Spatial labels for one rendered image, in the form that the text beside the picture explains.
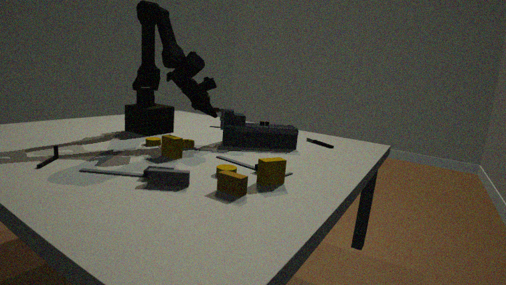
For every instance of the black l-shaped bar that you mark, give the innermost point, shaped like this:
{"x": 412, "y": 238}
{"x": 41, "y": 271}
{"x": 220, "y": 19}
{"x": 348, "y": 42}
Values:
{"x": 50, "y": 159}

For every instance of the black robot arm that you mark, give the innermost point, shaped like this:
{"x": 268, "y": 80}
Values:
{"x": 150, "y": 14}

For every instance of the yellow short cylinder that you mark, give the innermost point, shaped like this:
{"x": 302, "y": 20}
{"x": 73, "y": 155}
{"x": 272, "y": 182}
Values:
{"x": 226, "y": 167}

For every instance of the yellow cube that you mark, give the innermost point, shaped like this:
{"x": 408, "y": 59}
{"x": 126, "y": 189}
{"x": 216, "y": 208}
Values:
{"x": 172, "y": 146}
{"x": 271, "y": 171}

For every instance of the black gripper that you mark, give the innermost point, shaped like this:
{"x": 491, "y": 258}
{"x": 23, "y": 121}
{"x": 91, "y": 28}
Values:
{"x": 199, "y": 100}

